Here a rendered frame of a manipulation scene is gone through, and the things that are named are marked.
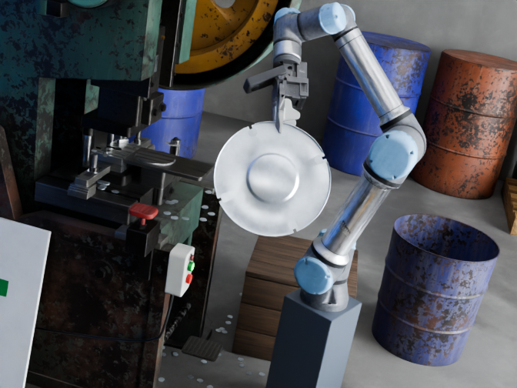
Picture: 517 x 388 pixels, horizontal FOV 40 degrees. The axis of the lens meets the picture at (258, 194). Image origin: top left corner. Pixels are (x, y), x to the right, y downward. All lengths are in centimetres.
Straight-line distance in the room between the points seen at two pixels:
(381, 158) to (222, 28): 86
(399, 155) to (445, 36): 351
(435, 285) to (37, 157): 150
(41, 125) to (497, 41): 378
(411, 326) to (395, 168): 114
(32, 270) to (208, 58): 90
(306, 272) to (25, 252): 82
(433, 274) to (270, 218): 112
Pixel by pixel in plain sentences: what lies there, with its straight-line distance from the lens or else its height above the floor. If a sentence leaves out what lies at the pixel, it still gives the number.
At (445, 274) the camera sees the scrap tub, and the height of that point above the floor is 41.
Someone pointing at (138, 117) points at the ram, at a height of 92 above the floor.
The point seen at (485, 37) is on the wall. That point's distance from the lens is 531.
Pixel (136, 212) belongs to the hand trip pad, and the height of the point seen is 76.
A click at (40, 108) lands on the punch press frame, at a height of 91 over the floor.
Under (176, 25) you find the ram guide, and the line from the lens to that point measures 219.
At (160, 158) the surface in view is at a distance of 221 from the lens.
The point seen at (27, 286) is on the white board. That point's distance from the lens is 220.
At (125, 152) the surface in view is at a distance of 224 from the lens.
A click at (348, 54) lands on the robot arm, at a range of 199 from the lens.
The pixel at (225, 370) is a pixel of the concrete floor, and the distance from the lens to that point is 263.
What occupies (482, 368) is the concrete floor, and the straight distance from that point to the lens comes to 307.
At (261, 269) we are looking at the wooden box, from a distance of 258.
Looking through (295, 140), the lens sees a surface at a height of 102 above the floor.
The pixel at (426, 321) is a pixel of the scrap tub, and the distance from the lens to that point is 284.
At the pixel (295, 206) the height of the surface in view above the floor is 88.
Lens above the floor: 154
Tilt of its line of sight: 21 degrees down
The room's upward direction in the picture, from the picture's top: 10 degrees clockwise
